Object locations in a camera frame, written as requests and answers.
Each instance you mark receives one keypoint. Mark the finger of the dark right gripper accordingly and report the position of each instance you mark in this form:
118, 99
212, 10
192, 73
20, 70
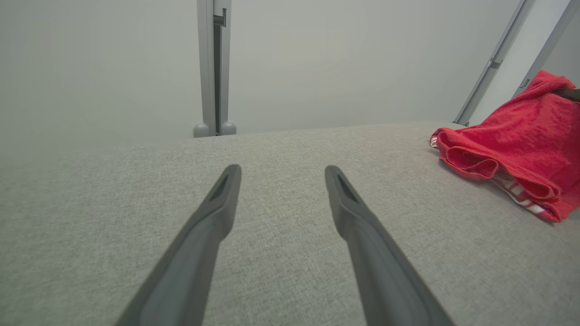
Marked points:
570, 94

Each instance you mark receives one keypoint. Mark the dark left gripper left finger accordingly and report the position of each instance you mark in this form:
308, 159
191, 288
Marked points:
195, 253

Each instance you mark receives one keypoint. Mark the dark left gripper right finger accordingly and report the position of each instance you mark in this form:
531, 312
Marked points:
376, 262

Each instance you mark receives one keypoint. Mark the red basketball jersey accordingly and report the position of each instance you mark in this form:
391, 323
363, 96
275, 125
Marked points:
521, 131

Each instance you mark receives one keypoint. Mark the grey partition frame rail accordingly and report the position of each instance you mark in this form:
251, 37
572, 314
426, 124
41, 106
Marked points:
550, 40
494, 63

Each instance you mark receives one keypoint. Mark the grey partition post with feet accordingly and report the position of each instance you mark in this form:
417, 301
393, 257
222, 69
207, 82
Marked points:
207, 68

